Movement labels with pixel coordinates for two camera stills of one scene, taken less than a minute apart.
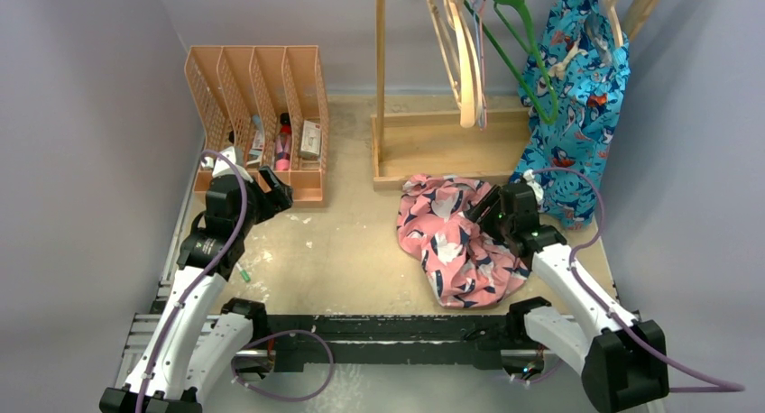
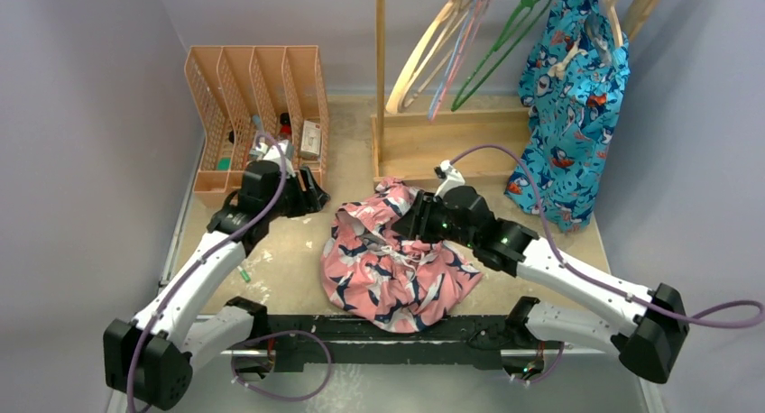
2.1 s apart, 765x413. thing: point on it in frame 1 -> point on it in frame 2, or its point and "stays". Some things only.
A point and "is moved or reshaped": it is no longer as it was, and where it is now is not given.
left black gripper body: [262, 206] -> [294, 202]
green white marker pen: [244, 273] stays
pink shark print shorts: [464, 264] is moved or reshaped
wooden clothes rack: [408, 146] stays
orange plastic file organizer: [271, 104] stays
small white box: [310, 142] stays
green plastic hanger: [509, 57] -> [465, 91]
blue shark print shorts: [590, 68] stays
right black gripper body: [493, 223] -> [437, 225]
